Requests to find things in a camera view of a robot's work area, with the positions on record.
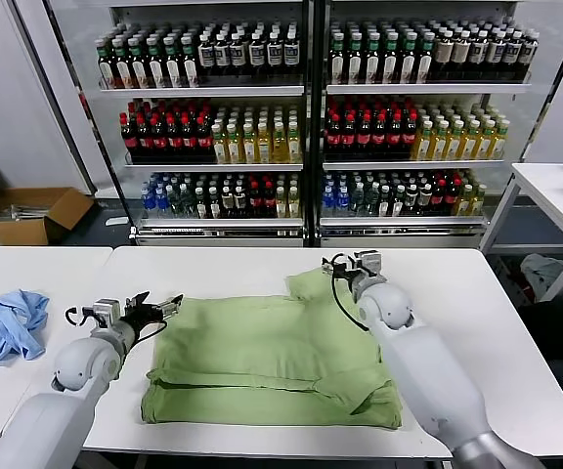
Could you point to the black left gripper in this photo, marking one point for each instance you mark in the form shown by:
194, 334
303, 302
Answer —
142, 318

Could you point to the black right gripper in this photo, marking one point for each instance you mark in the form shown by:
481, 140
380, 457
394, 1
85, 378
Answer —
347, 279

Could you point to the light green printed polo shirt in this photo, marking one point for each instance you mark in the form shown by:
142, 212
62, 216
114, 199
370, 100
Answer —
262, 352

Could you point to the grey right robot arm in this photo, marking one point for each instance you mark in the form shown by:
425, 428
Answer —
423, 371

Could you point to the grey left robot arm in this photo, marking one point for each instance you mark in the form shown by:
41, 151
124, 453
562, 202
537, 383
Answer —
86, 361

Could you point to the pile of mixed clothes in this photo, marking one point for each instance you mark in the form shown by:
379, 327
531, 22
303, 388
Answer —
543, 268

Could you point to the small blue water bottle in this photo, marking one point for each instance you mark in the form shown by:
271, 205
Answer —
329, 202
343, 202
147, 205
161, 205

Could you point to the small clear green bottle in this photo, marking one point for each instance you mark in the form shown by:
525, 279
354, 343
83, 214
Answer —
370, 202
174, 205
357, 202
187, 205

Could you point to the small dark drink bottle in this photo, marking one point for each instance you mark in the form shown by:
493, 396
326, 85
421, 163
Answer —
397, 202
214, 205
239, 202
411, 200
201, 205
384, 202
424, 198
227, 202

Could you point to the small white flat object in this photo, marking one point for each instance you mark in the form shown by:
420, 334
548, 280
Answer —
116, 222

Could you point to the small yellow juice bottle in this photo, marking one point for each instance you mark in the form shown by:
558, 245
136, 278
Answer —
293, 205
477, 201
280, 205
463, 201

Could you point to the small cola bottle red cap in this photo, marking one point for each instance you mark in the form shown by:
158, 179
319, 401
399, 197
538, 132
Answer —
268, 202
437, 200
255, 202
450, 200

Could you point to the open brown cardboard box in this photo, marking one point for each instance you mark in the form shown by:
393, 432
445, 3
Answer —
69, 210

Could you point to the light blue crumpled shirt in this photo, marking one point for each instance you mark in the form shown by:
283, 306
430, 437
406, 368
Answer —
12, 322

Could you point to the grey metal parts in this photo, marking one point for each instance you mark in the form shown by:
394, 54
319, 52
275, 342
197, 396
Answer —
27, 213

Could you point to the black-framed glass fridge door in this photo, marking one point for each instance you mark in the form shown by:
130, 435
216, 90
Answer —
103, 112
531, 112

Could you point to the metal shelf with bottles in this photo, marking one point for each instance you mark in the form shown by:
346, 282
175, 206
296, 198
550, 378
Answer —
428, 90

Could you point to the drink bottle shelf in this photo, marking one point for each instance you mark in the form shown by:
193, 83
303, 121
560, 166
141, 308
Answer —
203, 92

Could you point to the dark tea bottle green cap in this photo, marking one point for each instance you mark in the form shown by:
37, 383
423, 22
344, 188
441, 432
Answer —
173, 73
122, 73
105, 73
372, 63
390, 63
425, 63
139, 73
156, 73
336, 63
190, 73
354, 63
408, 63

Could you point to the white side table with legs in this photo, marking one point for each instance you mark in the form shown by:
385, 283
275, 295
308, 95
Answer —
545, 188

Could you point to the dark bottle navy label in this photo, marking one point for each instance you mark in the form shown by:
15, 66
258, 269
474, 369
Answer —
511, 53
222, 56
290, 54
206, 57
477, 53
273, 55
257, 55
237, 56
529, 53
494, 53

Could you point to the dark bottle beige label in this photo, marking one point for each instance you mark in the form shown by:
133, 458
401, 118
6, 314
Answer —
459, 53
442, 54

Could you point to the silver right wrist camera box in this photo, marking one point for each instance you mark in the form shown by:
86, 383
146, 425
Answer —
370, 264

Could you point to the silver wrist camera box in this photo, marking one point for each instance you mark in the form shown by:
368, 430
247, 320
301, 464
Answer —
107, 310
370, 264

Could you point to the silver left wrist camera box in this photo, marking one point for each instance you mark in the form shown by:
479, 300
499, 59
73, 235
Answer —
107, 310

